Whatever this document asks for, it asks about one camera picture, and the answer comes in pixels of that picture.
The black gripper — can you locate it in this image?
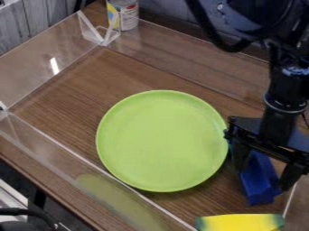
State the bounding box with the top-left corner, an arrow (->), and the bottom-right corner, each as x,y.
225,106 -> 309,191

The blue star-shaped block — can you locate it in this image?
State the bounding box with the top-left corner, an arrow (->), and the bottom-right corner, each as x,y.
240,151 -> 282,206

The yellow green banana toy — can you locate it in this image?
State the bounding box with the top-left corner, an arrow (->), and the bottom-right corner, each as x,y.
195,214 -> 285,231

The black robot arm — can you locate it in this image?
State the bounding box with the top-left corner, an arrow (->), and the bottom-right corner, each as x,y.
185,0 -> 309,190

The green round plate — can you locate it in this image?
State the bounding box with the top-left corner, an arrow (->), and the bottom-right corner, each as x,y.
95,90 -> 229,192

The white labelled can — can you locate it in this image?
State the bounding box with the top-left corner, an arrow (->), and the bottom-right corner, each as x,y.
106,0 -> 139,32

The clear acrylic enclosure wall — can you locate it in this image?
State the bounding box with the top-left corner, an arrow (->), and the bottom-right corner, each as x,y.
0,8 -> 309,231

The black cable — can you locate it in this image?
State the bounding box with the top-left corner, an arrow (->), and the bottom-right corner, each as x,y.
0,207 -> 59,231

